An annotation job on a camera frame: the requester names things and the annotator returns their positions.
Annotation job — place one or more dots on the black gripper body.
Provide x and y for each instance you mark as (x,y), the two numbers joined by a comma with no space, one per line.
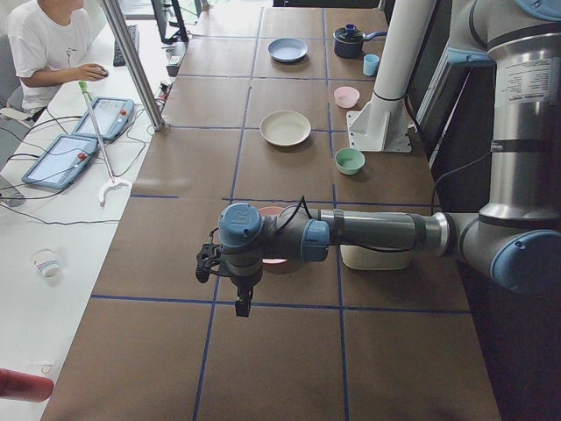
(244,281)

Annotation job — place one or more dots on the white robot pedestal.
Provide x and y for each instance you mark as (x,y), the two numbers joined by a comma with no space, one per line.
(381,126)

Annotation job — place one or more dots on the pink bowl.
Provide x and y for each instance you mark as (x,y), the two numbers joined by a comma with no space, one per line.
(346,97)

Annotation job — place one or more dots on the teach pendant tablet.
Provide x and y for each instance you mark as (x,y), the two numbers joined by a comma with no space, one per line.
(112,115)
(61,163)

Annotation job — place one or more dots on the cream white toaster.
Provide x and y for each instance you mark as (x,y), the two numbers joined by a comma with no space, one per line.
(359,258)

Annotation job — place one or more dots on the light blue cup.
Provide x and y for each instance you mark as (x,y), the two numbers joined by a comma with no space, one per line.
(370,64)

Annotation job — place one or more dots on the red cylinder object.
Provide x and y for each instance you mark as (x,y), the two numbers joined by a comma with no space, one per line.
(25,387)

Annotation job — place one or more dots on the dark blue pot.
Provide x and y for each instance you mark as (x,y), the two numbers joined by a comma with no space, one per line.
(349,40)

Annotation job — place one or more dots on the lower teach pendant tablet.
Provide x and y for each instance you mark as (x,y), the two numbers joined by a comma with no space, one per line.
(61,163)

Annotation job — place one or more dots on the upper teach pendant tablet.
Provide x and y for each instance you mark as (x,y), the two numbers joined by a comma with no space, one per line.
(112,115)

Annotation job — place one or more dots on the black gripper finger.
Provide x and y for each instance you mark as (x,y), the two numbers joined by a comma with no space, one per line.
(242,308)

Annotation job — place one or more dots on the green bowl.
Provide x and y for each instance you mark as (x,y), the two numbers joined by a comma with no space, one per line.
(349,161)

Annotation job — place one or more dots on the paper cup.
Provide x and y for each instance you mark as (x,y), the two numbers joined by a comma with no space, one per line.
(46,262)

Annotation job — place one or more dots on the black monitor stand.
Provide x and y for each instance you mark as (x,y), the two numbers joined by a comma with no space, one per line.
(170,22)

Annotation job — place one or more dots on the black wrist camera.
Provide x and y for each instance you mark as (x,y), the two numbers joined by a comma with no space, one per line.
(208,262)

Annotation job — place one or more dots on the aluminium frame post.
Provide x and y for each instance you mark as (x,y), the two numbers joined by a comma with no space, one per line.
(118,26)

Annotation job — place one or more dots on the person in white shirt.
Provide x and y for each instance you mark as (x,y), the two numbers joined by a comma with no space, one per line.
(50,41)

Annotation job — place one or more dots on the blue plate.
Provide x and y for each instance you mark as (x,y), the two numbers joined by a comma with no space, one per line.
(287,50)

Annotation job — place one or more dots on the pink plate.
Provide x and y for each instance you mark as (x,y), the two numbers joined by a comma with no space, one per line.
(271,211)

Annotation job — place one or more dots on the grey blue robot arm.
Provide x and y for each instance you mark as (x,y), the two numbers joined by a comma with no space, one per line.
(512,239)

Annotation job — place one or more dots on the cream plate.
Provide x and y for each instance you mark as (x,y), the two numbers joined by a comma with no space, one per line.
(285,128)

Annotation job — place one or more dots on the white reacher grabber stick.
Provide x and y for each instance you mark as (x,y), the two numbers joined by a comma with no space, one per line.
(114,181)

